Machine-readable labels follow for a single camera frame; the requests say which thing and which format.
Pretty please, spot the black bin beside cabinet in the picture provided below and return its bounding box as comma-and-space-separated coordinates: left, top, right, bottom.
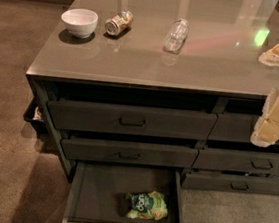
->
23, 99, 46, 134

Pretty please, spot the clear plastic water bottle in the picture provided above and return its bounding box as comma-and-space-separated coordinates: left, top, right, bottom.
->
163, 19, 189, 53

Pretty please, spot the top right drawer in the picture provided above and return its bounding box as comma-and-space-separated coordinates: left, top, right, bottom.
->
208, 112, 279, 144

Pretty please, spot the top left drawer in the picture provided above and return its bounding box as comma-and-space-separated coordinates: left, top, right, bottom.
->
47, 100, 217, 140

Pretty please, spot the bottom right drawer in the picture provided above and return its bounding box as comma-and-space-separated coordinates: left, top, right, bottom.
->
181, 171, 279, 196

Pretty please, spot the middle right drawer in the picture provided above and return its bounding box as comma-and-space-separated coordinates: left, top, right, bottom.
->
193, 149, 279, 175

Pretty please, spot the green rice chip bag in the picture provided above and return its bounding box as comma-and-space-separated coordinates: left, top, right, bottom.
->
126, 191, 168, 220

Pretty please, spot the dark counter cabinet frame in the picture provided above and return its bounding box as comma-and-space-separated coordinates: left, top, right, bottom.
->
27, 0, 279, 195

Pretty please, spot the open bottom left drawer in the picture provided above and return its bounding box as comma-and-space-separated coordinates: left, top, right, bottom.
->
61, 162, 183, 223

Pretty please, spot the white ceramic bowl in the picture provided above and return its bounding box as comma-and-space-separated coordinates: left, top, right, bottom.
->
61, 8, 99, 39

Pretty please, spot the middle left drawer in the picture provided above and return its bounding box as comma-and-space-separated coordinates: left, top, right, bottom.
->
61, 138, 198, 168

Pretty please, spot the gold soda can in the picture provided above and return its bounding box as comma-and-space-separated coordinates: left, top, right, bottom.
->
105, 10, 134, 36

